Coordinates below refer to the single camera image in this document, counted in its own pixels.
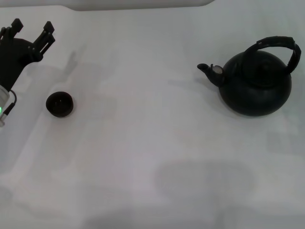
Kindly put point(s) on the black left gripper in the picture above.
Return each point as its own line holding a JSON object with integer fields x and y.
{"x": 14, "y": 59}

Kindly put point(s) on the small dark round teacup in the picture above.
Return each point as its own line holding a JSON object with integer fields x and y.
{"x": 59, "y": 104}

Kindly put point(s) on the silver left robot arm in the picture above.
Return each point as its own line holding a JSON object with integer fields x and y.
{"x": 3, "y": 105}

